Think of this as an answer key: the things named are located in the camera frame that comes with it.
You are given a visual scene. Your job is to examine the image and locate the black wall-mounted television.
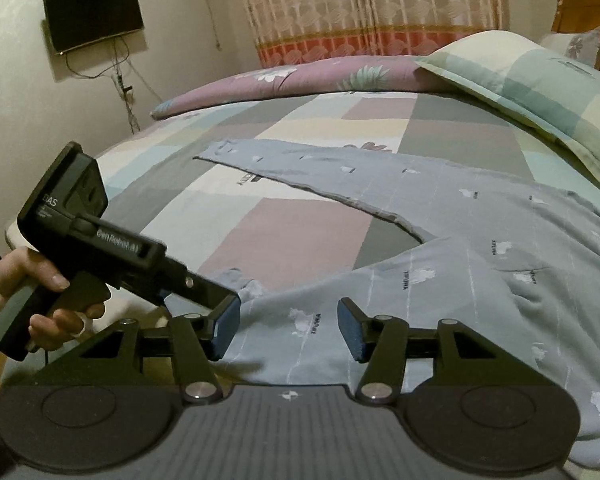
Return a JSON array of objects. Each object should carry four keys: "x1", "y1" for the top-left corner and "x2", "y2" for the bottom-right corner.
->
[{"x1": 43, "y1": 0, "x2": 144, "y2": 54}]

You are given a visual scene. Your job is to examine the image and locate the blue-grey printed pajama pants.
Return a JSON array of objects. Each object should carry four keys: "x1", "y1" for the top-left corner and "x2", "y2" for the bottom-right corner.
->
[{"x1": 202, "y1": 140, "x2": 600, "y2": 468}]

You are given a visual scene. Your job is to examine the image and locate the patchwork pastel bed sheet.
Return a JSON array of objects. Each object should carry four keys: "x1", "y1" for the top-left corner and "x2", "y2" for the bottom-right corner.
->
[{"x1": 5, "y1": 90, "x2": 600, "y2": 331}]

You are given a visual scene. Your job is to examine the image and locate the grey floral back pillow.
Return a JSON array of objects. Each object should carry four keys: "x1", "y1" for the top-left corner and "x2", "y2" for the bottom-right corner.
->
[{"x1": 540, "y1": 27, "x2": 600, "y2": 70}]

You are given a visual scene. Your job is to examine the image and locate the red beige patterned curtain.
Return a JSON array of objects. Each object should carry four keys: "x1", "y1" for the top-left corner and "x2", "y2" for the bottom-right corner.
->
[{"x1": 242, "y1": 0, "x2": 509, "y2": 67}]

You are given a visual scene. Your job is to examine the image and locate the green plaid pillow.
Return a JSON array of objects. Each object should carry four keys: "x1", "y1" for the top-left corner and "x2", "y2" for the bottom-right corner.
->
[{"x1": 417, "y1": 30, "x2": 600, "y2": 182}]

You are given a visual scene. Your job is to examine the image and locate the black television cables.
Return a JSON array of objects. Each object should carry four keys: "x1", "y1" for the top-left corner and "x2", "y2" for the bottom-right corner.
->
[{"x1": 63, "y1": 34, "x2": 164, "y2": 135}]

